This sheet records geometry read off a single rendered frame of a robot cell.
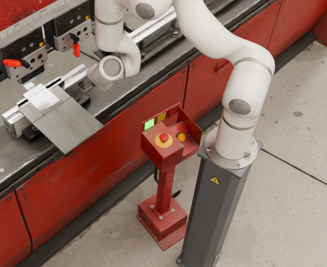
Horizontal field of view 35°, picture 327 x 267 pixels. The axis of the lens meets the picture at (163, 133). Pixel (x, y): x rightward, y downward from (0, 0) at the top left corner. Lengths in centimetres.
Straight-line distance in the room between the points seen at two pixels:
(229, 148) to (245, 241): 112
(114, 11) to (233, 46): 36
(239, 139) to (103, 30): 56
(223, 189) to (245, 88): 56
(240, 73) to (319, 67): 220
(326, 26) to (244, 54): 223
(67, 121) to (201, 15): 70
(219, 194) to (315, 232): 107
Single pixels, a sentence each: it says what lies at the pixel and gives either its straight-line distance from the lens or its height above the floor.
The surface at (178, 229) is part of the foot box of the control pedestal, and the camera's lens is 280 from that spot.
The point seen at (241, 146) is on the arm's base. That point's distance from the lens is 179.
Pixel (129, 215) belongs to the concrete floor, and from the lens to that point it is 284.
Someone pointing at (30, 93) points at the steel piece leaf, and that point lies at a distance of 203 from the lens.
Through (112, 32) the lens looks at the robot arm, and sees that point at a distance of 163.
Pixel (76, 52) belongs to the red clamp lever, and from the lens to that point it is 190.
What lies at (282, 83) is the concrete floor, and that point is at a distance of 353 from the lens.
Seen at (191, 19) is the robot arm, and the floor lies 155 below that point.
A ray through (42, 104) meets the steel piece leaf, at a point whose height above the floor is 100.
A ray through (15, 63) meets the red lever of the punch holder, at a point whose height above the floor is 129.
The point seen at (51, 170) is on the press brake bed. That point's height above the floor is 73.
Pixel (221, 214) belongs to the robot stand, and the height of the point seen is 67.
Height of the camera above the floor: 253
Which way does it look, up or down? 54 degrees down
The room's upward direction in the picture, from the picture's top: 6 degrees clockwise
